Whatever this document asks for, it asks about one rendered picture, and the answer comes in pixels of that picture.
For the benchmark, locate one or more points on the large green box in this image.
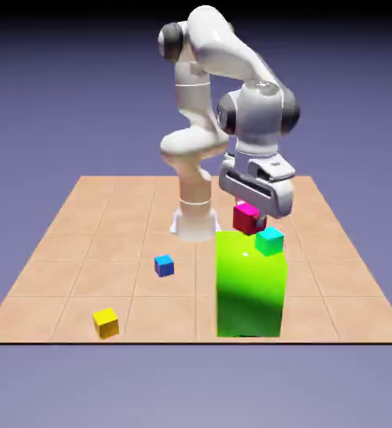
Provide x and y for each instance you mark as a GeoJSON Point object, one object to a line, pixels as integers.
{"type": "Point", "coordinates": [249, 287]}

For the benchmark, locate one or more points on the small cyan cube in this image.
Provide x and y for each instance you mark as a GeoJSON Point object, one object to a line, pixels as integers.
{"type": "Point", "coordinates": [269, 241]}

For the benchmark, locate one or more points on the small blue cube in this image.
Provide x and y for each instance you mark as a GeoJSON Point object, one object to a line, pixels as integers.
{"type": "Point", "coordinates": [164, 265]}

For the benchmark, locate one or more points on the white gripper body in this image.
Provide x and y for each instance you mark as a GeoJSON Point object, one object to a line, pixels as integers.
{"type": "Point", "coordinates": [275, 195]}

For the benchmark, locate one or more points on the small yellow cube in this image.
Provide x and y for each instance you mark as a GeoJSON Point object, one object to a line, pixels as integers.
{"type": "Point", "coordinates": [106, 322]}

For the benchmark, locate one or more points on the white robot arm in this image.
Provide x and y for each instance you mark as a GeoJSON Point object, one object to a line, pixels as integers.
{"type": "Point", "coordinates": [195, 100]}

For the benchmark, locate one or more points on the small magenta cube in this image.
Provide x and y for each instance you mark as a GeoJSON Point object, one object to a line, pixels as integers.
{"type": "Point", "coordinates": [247, 217]}

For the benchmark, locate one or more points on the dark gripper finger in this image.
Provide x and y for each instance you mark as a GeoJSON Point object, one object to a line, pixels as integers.
{"type": "Point", "coordinates": [261, 220]}

